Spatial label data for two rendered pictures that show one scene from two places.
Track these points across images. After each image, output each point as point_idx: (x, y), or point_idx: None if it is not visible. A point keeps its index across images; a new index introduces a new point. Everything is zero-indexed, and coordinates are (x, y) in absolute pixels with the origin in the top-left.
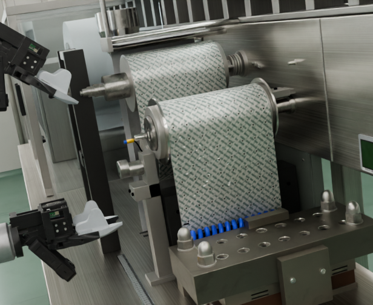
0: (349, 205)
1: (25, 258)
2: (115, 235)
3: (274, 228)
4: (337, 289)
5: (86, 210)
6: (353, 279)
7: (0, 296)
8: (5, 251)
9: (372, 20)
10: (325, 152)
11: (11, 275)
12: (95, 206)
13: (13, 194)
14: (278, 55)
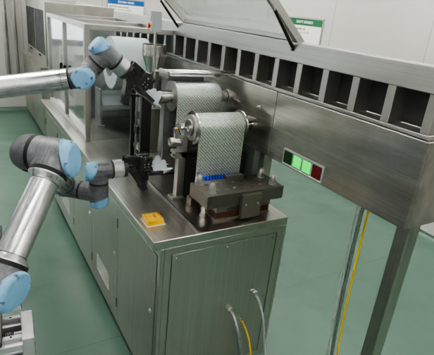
0: (272, 176)
1: (23, 174)
2: None
3: (237, 181)
4: (260, 211)
5: (155, 159)
6: (267, 208)
7: (10, 196)
8: (122, 172)
9: (302, 103)
10: (265, 151)
11: (15, 184)
12: (159, 158)
13: (1, 126)
14: (250, 100)
